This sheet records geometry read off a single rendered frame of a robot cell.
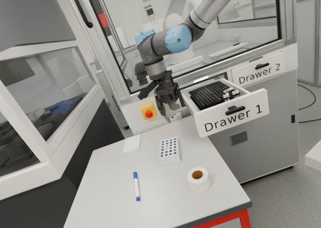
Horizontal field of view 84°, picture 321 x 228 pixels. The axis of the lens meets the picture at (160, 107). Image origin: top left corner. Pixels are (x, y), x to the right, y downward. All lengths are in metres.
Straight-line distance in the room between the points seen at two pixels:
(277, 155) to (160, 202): 1.05
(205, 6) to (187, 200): 0.60
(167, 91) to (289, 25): 0.78
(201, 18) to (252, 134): 0.89
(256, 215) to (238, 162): 0.34
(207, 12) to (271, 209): 1.27
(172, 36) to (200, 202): 0.50
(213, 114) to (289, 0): 0.72
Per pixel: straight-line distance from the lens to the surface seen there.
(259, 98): 0.78
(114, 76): 0.96
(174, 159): 0.76
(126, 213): 0.70
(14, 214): 1.37
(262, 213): 1.50
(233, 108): 0.71
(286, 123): 1.42
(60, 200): 1.20
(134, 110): 1.02
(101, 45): 0.95
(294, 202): 1.56
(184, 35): 0.58
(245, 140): 1.31
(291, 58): 1.26
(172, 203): 0.65
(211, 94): 0.89
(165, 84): 0.67
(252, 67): 1.11
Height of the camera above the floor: 1.26
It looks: 23 degrees down
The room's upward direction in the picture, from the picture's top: 21 degrees counter-clockwise
